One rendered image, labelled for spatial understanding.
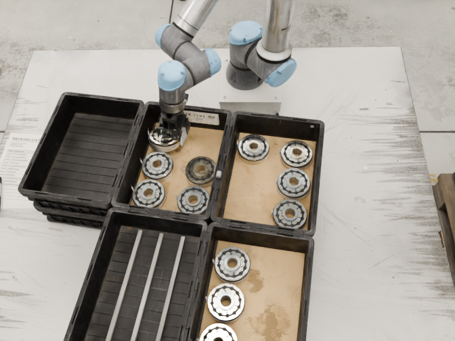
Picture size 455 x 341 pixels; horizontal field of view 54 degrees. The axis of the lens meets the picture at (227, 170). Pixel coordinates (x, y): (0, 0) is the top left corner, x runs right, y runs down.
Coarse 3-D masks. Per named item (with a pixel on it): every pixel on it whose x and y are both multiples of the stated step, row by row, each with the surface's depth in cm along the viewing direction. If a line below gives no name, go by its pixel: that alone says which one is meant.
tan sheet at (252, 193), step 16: (272, 144) 150; (240, 160) 148; (272, 160) 147; (240, 176) 145; (256, 176) 144; (272, 176) 144; (240, 192) 142; (256, 192) 141; (272, 192) 141; (240, 208) 139; (256, 208) 138; (272, 224) 136
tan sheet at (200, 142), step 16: (192, 128) 155; (192, 144) 152; (208, 144) 151; (176, 160) 149; (144, 176) 146; (176, 176) 146; (176, 192) 143; (208, 192) 142; (160, 208) 140; (176, 208) 140
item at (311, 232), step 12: (288, 120) 143; (300, 120) 142; (312, 120) 142; (228, 132) 141; (228, 144) 139; (216, 192) 131; (216, 204) 129; (312, 216) 125; (264, 228) 124; (276, 228) 124; (288, 228) 124; (312, 228) 124
